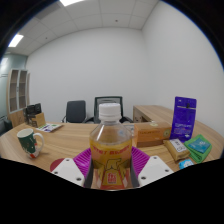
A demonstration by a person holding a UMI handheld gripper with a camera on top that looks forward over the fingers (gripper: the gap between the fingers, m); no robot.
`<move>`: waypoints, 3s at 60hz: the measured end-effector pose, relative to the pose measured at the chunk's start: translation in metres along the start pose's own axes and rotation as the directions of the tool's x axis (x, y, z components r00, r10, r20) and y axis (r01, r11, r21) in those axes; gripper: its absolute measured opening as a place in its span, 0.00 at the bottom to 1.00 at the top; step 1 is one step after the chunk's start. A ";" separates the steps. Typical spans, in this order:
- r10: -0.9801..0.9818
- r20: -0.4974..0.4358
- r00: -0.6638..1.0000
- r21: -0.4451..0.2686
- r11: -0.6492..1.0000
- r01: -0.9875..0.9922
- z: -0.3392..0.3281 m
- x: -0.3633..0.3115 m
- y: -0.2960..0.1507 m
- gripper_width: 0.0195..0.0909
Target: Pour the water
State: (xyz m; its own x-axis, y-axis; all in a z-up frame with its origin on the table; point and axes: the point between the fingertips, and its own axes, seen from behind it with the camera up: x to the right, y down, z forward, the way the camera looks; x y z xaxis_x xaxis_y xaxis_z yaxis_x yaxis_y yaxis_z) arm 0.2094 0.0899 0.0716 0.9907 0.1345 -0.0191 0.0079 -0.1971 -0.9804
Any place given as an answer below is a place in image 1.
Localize small blue packet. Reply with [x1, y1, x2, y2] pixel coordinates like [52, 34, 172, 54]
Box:
[178, 158, 195, 170]

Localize small rectangular ceiling light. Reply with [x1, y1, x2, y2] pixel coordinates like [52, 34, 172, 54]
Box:
[7, 33, 25, 48]

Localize wooden shelf cabinet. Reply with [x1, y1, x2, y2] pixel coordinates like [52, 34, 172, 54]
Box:
[6, 68, 31, 128]

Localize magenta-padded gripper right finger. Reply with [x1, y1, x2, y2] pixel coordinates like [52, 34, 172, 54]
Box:
[129, 145, 175, 188]

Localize black office chair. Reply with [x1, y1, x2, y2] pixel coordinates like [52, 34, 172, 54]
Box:
[61, 100, 88, 124]

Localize purple standing package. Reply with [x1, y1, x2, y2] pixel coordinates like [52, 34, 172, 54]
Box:
[169, 96, 198, 143]

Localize wooden tissue box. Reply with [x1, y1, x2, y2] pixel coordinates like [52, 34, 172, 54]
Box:
[133, 121, 173, 148]

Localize white and green leaflet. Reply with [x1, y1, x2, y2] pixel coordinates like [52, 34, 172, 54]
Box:
[35, 123, 64, 133]

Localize grey mesh office chair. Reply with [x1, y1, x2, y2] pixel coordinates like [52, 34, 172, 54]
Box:
[84, 96, 134, 124]

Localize wooden side desk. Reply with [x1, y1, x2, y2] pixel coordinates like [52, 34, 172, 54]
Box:
[132, 105, 175, 124]

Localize small tan packet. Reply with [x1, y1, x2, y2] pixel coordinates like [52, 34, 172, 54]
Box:
[163, 138, 191, 162]

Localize dark sofa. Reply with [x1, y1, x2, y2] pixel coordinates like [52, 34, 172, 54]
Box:
[0, 116, 14, 136]

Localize large rectangular ceiling light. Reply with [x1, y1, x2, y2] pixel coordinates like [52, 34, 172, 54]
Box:
[59, 0, 84, 7]

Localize green and white mug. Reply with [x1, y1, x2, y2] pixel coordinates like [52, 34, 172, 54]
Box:
[16, 128, 45, 159]

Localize green pouch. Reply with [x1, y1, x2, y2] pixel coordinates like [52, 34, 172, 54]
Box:
[183, 134, 213, 164]

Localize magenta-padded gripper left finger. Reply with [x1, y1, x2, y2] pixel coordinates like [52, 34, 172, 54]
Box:
[51, 147, 93, 188]

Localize yellow drink bottle white cap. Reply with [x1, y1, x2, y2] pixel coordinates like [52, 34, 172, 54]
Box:
[89, 102, 133, 191]

